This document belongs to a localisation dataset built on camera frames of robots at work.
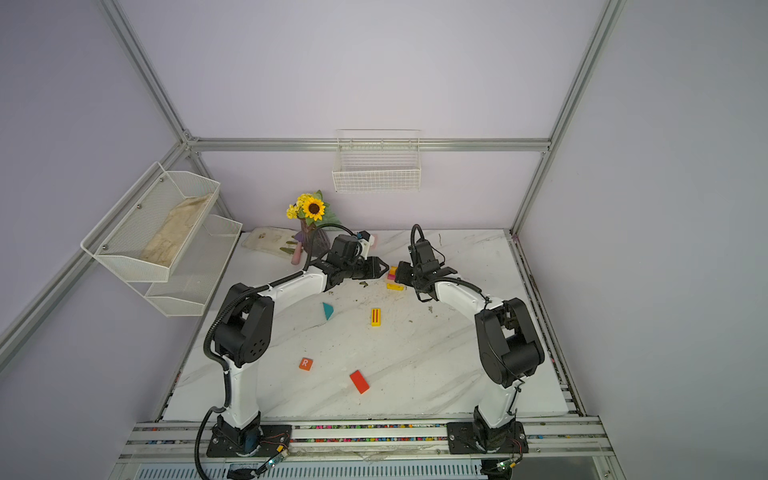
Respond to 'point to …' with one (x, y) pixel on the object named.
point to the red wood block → (359, 381)
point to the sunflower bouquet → (313, 209)
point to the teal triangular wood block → (328, 310)
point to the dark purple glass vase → (315, 241)
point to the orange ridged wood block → (393, 270)
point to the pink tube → (297, 254)
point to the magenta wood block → (391, 277)
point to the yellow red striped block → (376, 317)
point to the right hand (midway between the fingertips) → (400, 271)
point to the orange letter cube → (306, 364)
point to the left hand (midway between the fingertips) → (384, 268)
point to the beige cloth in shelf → (163, 246)
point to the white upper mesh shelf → (148, 227)
